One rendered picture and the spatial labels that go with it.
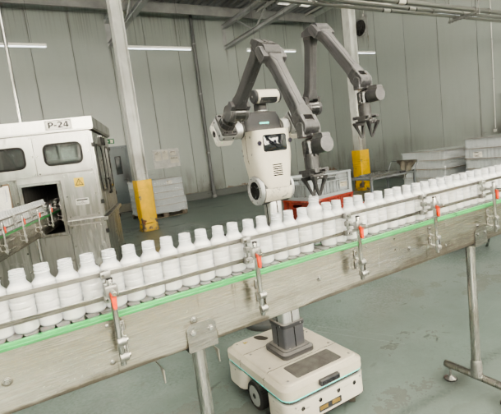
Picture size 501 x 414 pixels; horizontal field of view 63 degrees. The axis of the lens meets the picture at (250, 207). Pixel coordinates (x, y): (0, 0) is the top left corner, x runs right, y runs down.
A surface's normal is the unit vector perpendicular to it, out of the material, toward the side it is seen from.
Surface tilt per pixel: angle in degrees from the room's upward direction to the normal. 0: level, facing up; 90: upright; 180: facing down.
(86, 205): 90
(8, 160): 90
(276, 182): 90
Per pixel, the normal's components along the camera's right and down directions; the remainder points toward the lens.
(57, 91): 0.51, 0.05
